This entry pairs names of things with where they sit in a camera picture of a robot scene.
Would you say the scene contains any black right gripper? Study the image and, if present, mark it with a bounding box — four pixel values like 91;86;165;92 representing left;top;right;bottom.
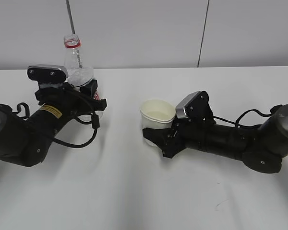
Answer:
142;117;221;159

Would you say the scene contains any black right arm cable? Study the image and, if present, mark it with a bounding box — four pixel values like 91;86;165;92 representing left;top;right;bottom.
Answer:
213;109;276;130

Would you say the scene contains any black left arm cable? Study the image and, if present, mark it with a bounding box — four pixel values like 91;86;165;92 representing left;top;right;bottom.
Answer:
54;88;101;148

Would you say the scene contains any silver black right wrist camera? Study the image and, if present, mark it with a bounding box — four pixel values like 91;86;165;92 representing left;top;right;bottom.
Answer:
175;91;214;121

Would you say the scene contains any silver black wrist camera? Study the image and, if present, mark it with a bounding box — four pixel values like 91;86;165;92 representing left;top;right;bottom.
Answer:
27;64;68;84
175;91;214;121

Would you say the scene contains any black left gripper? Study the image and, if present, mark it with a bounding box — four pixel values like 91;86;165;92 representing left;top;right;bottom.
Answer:
35;79;107;115

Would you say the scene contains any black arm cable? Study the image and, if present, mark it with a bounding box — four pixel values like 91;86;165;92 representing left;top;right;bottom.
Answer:
54;88;101;148
213;109;276;130

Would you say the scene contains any clear water bottle red label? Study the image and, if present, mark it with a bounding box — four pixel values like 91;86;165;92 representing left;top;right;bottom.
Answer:
63;34;104;120

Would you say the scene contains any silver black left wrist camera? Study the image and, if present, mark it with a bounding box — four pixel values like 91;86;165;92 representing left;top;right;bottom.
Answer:
27;64;68;84

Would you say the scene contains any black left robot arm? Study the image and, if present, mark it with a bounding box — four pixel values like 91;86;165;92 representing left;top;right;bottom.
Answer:
0;80;107;167

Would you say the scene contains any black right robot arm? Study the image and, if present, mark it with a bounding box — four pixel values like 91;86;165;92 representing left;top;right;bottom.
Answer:
143;104;288;173

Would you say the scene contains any white paper cup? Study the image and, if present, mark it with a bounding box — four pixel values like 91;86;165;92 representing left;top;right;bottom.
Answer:
139;98;177;147

